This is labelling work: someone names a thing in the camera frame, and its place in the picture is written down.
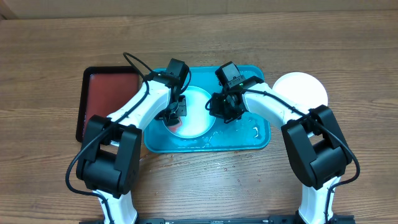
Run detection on light blue plate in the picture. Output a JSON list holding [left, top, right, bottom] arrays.
[[172, 86, 216, 139]]

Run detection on black red-lined tray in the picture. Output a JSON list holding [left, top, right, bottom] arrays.
[[75, 66, 139, 142]]

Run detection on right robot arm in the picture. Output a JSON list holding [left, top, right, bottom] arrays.
[[206, 75, 360, 223]]

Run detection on green pink sponge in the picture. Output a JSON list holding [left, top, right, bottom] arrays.
[[166, 119, 183, 134]]

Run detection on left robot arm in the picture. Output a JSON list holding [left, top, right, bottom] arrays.
[[70, 58, 192, 223]]

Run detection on teal plastic tray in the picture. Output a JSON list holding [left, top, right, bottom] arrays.
[[144, 66, 271, 153]]

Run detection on white plate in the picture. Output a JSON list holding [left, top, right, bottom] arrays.
[[272, 72, 328, 108]]

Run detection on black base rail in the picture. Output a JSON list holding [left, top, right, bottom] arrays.
[[79, 215, 356, 224]]

